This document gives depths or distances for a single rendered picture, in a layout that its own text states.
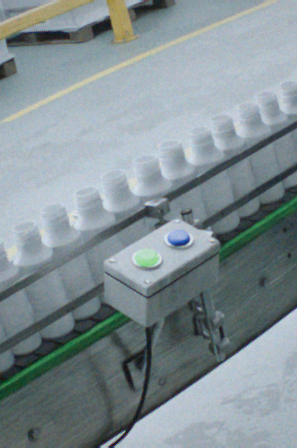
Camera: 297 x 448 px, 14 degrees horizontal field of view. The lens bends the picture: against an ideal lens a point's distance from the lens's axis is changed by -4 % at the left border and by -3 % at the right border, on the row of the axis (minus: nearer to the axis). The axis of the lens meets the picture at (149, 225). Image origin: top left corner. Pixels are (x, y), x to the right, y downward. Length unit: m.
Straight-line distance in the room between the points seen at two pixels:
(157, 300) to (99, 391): 0.22
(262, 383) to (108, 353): 1.79
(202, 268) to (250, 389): 1.87
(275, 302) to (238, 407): 1.44
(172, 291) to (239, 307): 0.33
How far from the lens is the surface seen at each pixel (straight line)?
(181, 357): 1.84
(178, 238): 1.62
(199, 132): 1.90
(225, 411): 3.40
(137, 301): 1.58
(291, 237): 1.99
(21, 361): 1.67
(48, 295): 1.68
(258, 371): 3.57
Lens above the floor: 1.72
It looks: 21 degrees down
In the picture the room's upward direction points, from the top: 14 degrees counter-clockwise
